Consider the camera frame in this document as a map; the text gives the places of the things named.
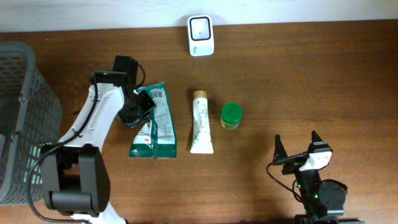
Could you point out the white barcode scanner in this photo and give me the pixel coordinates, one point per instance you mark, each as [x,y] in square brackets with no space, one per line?
[200,35]

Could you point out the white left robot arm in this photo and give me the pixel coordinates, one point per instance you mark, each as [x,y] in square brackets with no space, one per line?
[74,177]

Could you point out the green white package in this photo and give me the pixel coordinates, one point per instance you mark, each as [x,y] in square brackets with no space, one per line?
[157,137]

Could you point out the grey plastic mesh basket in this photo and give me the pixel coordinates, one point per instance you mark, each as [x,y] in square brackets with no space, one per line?
[31,115]

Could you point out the green lid jar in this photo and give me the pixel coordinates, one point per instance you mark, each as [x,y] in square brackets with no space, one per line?
[231,115]

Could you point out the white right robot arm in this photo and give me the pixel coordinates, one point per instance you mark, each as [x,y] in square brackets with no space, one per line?
[323,200]

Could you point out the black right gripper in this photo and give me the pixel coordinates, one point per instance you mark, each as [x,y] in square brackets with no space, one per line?
[278,150]

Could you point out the white tube with tan cap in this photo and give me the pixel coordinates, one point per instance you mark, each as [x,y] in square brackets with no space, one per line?
[201,142]

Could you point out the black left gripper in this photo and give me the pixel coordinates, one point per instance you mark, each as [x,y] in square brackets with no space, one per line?
[132,121]

